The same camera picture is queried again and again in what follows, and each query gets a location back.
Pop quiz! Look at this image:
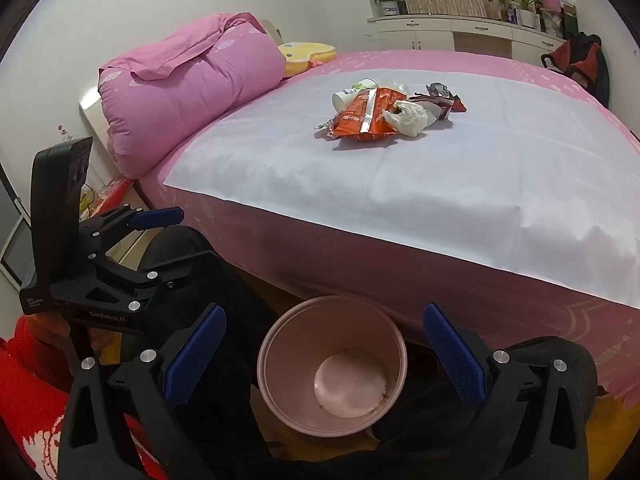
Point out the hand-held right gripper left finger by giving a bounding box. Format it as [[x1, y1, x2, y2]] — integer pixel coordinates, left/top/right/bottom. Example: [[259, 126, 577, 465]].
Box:
[[57, 302, 228, 480]]

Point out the pink folded quilt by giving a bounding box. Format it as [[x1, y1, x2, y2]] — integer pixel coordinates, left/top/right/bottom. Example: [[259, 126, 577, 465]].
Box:
[[97, 12, 288, 181]]

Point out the red cardboard box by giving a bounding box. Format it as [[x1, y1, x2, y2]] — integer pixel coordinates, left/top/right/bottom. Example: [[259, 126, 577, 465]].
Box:
[[92, 176, 138, 213]]

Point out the pink plastic bin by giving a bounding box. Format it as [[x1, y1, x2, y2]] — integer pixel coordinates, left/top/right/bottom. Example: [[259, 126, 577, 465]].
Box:
[[256, 295, 408, 437]]

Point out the person's left forearm red sleeve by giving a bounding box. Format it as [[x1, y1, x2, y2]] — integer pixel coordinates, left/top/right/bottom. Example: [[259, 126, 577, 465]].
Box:
[[0, 317, 166, 480]]

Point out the person's leg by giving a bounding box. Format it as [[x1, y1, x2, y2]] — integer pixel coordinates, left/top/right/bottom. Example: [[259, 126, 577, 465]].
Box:
[[372, 336, 600, 480], [125, 225, 286, 480]]

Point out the plant in white pot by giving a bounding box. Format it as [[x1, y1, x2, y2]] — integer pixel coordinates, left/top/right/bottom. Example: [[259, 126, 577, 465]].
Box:
[[515, 0, 542, 29]]

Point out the person's right leg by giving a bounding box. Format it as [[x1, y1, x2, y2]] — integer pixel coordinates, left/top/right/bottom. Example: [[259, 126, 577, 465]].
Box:
[[372, 336, 600, 480]]

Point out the white low cabinet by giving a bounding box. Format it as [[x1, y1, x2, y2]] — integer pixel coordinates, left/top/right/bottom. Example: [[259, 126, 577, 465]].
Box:
[[367, 12, 568, 61]]

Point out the orange snack bag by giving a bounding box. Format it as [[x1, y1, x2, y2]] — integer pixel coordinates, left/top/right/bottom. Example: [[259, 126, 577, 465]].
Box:
[[315, 87, 408, 140]]

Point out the person's left hand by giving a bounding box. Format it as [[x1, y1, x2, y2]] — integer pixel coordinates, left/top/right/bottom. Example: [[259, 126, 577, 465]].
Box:
[[17, 310, 108, 361]]

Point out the person's left leg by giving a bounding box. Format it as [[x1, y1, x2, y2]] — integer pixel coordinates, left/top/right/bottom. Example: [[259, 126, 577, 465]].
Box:
[[125, 225, 286, 480]]

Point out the dark red foil wrapper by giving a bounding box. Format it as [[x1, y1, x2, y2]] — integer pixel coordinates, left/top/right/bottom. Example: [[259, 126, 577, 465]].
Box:
[[425, 82, 468, 113]]

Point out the white tissue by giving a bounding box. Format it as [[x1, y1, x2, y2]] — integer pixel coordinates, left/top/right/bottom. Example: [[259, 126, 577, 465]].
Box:
[[382, 100, 438, 137]]

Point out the white bed cloth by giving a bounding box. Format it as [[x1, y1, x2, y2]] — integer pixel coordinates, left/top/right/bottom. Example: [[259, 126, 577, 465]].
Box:
[[162, 62, 640, 311]]

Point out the pink bed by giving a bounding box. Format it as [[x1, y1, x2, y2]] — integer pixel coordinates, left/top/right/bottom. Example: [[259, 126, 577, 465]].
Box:
[[80, 50, 640, 396]]

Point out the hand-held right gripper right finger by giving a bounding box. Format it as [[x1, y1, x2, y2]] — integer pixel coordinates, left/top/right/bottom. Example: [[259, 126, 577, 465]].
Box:
[[422, 301, 588, 480]]

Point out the yellow plush pillow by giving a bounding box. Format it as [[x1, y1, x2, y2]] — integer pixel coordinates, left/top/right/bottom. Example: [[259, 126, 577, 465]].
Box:
[[277, 40, 338, 80]]

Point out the plant in dark pot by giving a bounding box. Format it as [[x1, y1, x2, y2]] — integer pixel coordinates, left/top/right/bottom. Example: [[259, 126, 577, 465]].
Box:
[[487, 0, 517, 23]]

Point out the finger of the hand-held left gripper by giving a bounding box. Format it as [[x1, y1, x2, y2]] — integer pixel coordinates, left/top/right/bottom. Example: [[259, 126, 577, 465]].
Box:
[[95, 249, 219, 308], [79, 205, 185, 261]]

